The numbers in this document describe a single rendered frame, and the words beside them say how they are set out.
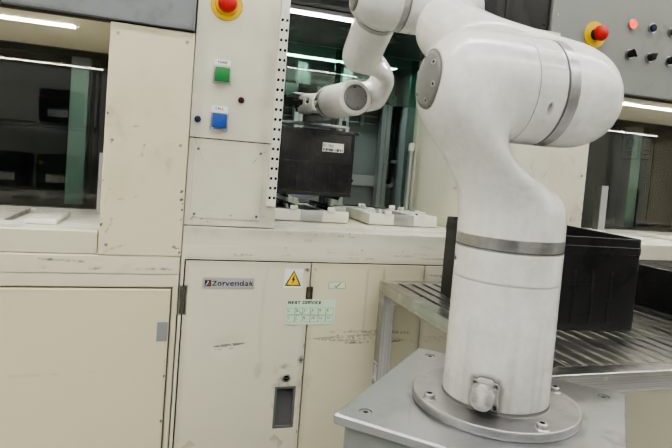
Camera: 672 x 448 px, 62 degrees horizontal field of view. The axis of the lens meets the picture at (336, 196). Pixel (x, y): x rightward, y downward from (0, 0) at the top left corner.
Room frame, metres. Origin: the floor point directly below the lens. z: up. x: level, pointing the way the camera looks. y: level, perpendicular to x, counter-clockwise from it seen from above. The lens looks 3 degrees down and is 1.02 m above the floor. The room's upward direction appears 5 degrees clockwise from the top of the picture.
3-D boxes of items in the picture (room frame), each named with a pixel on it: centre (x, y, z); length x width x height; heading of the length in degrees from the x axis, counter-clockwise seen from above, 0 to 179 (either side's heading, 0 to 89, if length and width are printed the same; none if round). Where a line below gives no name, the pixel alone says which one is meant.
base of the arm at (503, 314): (0.64, -0.20, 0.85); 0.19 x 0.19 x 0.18
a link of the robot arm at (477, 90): (0.63, -0.17, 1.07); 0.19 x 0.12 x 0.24; 105
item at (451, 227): (1.13, -0.41, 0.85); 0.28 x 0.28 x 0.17; 13
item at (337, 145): (1.59, 0.09, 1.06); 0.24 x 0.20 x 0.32; 108
